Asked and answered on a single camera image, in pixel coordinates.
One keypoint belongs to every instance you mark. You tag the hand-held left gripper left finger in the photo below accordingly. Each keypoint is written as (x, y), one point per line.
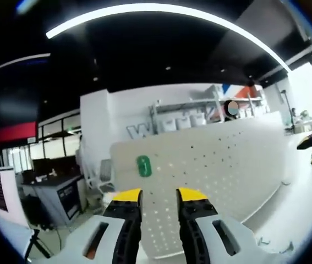
(125, 220)

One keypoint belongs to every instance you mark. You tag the grey desk cabinet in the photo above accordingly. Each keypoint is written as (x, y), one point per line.
(59, 198)

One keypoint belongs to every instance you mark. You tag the short ceiling light strip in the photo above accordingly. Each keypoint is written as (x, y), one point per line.
(18, 61)

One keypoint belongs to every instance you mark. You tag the metal storage shelf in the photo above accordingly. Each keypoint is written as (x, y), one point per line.
(199, 110)

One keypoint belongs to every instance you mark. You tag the long ceiling light strip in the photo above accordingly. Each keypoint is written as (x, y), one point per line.
(172, 12)

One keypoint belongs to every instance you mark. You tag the small black tripod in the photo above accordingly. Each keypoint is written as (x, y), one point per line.
(36, 242)

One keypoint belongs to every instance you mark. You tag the white perforated mounting plate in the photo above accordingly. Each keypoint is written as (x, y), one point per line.
(213, 170)

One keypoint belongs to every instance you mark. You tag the tall black tripod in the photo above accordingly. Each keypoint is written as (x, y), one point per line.
(286, 110)

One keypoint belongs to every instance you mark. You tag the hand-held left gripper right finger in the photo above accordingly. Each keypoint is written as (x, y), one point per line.
(194, 220)

